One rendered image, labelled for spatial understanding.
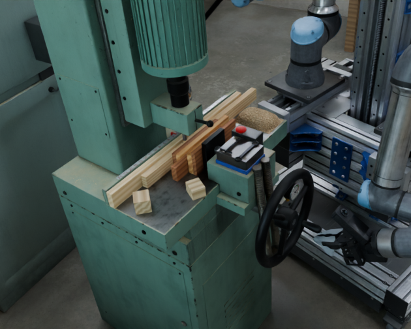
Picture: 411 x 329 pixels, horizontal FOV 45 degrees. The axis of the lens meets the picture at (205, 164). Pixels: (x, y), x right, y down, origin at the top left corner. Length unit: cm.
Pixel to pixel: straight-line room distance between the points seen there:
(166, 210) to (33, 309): 122
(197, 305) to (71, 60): 80
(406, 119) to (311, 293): 115
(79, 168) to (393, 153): 96
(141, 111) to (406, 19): 93
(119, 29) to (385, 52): 91
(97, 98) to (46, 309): 119
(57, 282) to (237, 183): 134
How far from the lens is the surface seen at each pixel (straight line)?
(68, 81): 152
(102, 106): 145
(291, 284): 227
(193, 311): 158
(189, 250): 136
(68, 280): 243
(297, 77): 193
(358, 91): 193
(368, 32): 183
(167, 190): 136
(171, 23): 119
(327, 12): 197
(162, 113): 140
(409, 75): 125
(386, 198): 137
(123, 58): 135
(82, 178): 163
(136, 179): 135
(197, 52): 124
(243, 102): 165
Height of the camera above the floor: 178
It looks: 38 degrees down
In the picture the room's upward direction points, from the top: 6 degrees counter-clockwise
